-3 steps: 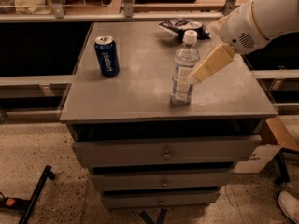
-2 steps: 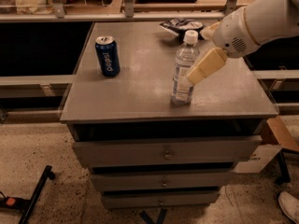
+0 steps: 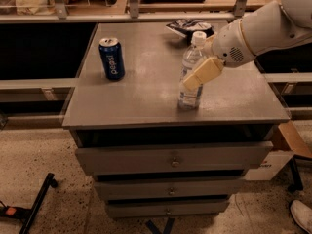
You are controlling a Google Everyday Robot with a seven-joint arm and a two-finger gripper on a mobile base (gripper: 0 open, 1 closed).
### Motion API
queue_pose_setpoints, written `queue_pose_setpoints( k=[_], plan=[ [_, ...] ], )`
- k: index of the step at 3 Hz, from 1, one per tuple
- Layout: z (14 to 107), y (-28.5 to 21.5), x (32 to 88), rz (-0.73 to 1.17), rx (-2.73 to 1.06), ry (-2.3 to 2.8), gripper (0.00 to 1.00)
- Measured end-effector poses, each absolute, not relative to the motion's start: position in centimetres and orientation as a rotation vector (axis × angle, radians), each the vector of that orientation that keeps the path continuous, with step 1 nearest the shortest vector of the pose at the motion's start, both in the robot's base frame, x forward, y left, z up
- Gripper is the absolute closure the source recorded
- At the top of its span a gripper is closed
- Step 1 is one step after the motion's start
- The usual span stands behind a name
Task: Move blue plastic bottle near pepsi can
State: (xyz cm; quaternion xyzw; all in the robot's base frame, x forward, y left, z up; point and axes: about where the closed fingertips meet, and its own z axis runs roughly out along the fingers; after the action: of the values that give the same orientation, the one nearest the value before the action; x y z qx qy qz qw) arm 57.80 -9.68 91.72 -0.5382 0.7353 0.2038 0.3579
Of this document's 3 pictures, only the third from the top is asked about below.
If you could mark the grey drawer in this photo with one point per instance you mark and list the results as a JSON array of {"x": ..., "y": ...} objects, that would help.
[
  {"x": 154, "y": 159},
  {"x": 166, "y": 188},
  {"x": 193, "y": 207}
]

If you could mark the cardboard box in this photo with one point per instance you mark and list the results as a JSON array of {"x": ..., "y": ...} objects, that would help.
[{"x": 287, "y": 144}]

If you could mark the top grey drawer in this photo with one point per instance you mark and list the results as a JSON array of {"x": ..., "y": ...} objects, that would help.
[{"x": 154, "y": 159}]

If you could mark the middle grey drawer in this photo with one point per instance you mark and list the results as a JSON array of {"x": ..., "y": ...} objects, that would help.
[{"x": 166, "y": 188}]

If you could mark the bottom grey drawer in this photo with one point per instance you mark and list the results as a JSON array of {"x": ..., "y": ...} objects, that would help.
[{"x": 193, "y": 207}]

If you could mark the grey drawer cabinet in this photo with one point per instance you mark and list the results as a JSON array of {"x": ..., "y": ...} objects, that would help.
[{"x": 141, "y": 109}]

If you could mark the blue pepsi can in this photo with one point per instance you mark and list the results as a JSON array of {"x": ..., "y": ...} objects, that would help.
[{"x": 110, "y": 51}]

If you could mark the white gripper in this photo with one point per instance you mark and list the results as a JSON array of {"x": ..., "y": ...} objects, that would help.
[{"x": 228, "y": 46}]

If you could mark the black chair leg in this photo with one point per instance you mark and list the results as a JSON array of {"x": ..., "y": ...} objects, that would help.
[{"x": 296, "y": 184}]

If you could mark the clear plastic water bottle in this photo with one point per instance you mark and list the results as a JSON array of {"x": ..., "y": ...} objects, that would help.
[{"x": 191, "y": 58}]

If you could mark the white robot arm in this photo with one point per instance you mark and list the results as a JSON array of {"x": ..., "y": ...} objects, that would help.
[{"x": 274, "y": 26}]

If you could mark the black chip bag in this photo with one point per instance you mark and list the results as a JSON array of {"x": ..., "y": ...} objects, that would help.
[{"x": 186, "y": 27}]

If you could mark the white shoe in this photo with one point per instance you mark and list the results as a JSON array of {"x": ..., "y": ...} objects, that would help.
[{"x": 302, "y": 215}]

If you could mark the black stand leg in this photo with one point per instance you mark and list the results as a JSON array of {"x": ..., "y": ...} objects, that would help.
[{"x": 24, "y": 215}]

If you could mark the metal shelf frame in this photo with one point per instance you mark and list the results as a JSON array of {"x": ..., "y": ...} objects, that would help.
[{"x": 42, "y": 11}]

